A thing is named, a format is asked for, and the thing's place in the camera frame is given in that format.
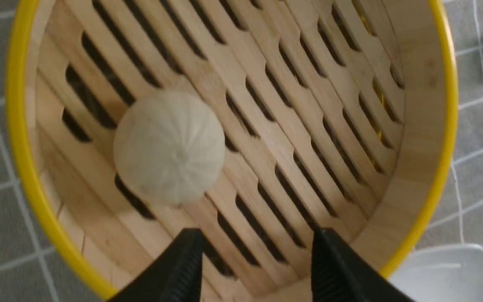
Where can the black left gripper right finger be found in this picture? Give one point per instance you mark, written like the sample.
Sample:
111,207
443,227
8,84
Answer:
339,274

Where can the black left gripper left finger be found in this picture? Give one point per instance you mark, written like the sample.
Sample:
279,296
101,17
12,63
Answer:
175,276

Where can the white steamed bun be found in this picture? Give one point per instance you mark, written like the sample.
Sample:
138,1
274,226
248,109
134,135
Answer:
169,148

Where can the white square plate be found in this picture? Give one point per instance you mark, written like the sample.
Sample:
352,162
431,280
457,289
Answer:
449,273

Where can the bamboo steamer basket yellow rim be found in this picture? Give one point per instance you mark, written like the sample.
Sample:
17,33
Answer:
337,113

